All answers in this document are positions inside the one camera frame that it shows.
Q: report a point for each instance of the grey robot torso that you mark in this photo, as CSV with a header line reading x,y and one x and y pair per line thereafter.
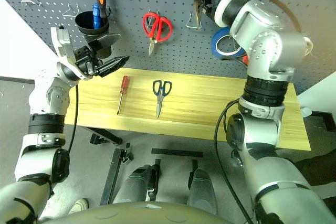
x,y
136,213

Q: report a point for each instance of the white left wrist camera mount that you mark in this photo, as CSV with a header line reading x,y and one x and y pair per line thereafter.
x,y
63,43

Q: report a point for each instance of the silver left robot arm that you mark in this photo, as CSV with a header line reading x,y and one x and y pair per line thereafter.
x,y
47,98

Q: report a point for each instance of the blue tape roll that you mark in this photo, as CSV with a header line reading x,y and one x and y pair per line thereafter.
x,y
215,41

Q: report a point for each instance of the grey robot leg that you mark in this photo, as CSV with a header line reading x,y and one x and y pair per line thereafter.
x,y
135,184
202,192

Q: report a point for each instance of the white shoe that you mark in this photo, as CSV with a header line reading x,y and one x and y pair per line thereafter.
x,y
78,206

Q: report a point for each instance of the black plastic tool cup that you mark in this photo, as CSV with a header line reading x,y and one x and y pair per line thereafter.
x,y
86,23

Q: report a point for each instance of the black table frame leg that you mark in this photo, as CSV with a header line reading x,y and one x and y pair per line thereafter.
x,y
105,133
113,176

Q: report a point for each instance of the blue and black scissors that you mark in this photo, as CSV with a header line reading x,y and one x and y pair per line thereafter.
x,y
158,103

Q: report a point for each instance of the red round object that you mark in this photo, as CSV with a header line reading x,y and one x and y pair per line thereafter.
x,y
245,61

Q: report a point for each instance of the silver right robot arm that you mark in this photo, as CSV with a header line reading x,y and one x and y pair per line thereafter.
x,y
265,51

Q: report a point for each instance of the black table frame crossbar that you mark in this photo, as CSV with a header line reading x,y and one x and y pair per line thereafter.
x,y
178,152

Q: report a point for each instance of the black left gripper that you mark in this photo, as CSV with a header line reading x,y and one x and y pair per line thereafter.
x,y
85,60

